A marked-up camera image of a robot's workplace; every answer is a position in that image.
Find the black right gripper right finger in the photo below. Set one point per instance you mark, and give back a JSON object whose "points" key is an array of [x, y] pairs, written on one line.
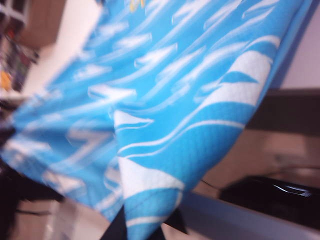
{"points": [[178, 221]]}

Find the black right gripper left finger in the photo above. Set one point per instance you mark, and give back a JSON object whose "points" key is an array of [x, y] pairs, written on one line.
{"points": [[116, 226]]}

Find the blue white patterned soccer jersey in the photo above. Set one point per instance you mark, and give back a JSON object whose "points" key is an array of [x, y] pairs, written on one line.
{"points": [[160, 100]]}

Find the black glossy device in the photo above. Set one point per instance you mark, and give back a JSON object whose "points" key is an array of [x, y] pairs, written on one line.
{"points": [[270, 197]]}

